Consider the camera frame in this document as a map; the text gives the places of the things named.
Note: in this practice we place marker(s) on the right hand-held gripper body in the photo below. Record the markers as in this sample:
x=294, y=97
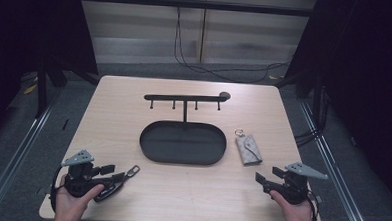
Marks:
x=295, y=190

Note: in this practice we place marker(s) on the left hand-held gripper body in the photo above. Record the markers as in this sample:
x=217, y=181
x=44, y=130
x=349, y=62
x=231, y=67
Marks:
x=77, y=180

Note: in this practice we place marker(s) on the black car key with carabiner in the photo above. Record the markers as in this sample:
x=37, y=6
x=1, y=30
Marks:
x=108, y=194

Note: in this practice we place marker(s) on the black key rack with tray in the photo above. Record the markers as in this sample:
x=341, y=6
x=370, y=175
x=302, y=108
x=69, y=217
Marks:
x=182, y=143

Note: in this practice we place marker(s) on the person's right hand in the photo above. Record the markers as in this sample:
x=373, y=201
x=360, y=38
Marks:
x=297, y=218

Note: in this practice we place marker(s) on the person's left hand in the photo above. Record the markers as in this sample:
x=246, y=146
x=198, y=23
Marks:
x=68, y=208

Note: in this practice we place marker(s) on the grey tape strip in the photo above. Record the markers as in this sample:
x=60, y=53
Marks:
x=318, y=199

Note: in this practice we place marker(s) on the yellow tape piece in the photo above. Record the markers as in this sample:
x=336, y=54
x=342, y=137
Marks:
x=30, y=89

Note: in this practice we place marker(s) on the black curtain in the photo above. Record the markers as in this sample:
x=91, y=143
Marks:
x=369, y=64
x=27, y=33

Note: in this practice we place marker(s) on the black horizontal metal bar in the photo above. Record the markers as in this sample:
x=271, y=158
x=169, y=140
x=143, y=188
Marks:
x=188, y=3

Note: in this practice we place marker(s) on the metal floor rail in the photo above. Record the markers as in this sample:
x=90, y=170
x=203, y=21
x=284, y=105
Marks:
x=18, y=149
x=335, y=170

